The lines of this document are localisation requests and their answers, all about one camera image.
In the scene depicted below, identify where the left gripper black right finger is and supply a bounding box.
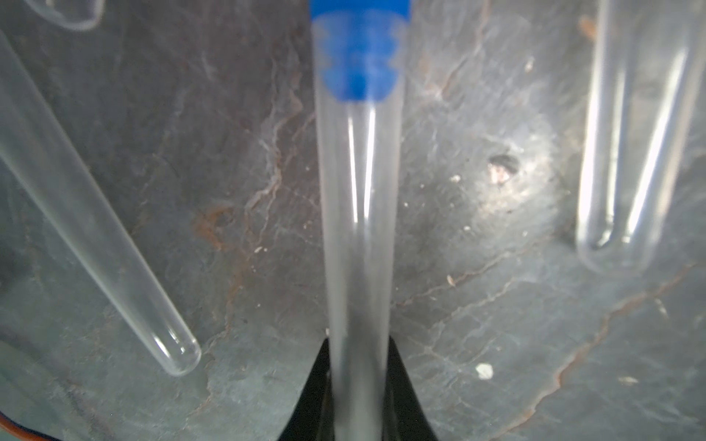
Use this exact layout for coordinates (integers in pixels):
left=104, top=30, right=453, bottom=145
left=382, top=338, right=438, bottom=441

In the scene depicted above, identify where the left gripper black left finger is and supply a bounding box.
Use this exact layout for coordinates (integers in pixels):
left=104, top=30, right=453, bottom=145
left=279, top=339, right=335, bottom=441

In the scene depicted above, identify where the clear test tube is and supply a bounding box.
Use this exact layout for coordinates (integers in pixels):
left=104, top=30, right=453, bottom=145
left=311, top=10, right=409, bottom=441
left=575, top=1, right=705, bottom=275

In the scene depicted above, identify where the clear test tube diagonal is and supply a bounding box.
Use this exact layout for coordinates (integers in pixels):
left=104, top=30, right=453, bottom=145
left=1, top=38, right=202, bottom=377

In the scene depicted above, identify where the blue stopper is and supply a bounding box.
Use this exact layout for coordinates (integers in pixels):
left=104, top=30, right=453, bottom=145
left=310, top=1, right=412, bottom=102

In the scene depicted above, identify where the clear test tube lowest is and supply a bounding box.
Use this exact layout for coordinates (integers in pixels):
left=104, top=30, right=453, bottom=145
left=25, top=0, right=106, bottom=31

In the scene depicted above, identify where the red black wire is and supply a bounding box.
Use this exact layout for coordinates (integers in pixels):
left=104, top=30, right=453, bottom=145
left=0, top=410, right=62, bottom=441

